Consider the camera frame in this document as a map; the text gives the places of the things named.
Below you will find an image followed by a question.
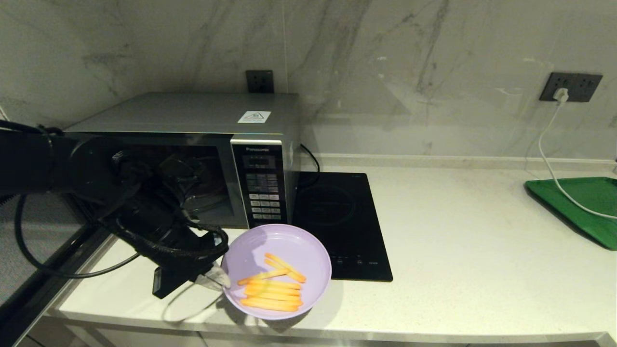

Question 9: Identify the green plastic tray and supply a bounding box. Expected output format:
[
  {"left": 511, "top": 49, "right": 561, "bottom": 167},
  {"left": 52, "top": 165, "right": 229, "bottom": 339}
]
[{"left": 524, "top": 177, "right": 617, "bottom": 251}]

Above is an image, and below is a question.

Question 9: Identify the white warning sticker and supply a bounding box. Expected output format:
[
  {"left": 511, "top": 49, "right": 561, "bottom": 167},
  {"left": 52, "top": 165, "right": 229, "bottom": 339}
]
[{"left": 238, "top": 111, "right": 271, "bottom": 124}]

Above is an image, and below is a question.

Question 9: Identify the black induction cooktop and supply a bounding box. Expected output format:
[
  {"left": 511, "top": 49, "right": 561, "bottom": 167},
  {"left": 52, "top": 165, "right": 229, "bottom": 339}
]
[{"left": 287, "top": 172, "right": 393, "bottom": 282}]

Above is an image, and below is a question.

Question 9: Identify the white power cable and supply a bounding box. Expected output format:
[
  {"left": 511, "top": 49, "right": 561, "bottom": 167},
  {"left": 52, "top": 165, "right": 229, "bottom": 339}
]
[{"left": 537, "top": 101, "right": 617, "bottom": 220}]

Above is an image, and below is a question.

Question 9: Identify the black power cord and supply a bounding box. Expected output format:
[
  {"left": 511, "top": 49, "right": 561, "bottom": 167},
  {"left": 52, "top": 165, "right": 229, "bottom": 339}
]
[{"left": 300, "top": 144, "right": 321, "bottom": 188}]

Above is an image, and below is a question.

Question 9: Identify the black corrugated cable sleeve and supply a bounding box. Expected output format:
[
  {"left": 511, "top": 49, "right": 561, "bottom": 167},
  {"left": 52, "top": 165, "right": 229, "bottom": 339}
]
[{"left": 99, "top": 212, "right": 230, "bottom": 265}]

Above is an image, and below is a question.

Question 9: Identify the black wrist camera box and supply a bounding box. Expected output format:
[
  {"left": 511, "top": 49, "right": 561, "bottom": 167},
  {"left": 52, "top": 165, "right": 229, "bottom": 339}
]
[{"left": 152, "top": 263, "right": 213, "bottom": 300}]

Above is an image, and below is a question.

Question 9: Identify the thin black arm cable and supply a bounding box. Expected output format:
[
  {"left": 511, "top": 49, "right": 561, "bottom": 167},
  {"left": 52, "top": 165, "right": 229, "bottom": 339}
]
[{"left": 13, "top": 193, "right": 145, "bottom": 279}]

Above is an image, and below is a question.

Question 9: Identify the black wide wall socket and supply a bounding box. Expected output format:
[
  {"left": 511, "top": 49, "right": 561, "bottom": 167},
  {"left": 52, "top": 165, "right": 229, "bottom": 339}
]
[{"left": 539, "top": 72, "right": 603, "bottom": 103}]

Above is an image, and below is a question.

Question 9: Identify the silver Panasonic microwave body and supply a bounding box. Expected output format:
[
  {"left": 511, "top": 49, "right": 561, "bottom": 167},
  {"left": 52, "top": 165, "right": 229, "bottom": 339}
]
[{"left": 63, "top": 93, "right": 302, "bottom": 229}]

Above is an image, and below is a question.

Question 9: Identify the purple plastic plate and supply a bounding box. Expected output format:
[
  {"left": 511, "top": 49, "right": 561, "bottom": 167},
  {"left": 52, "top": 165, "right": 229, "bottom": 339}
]
[{"left": 221, "top": 224, "right": 332, "bottom": 320}]

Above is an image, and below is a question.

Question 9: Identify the glass microwave door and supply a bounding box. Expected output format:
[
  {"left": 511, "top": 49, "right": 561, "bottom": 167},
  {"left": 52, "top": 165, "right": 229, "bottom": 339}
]
[{"left": 0, "top": 190, "right": 119, "bottom": 347}]

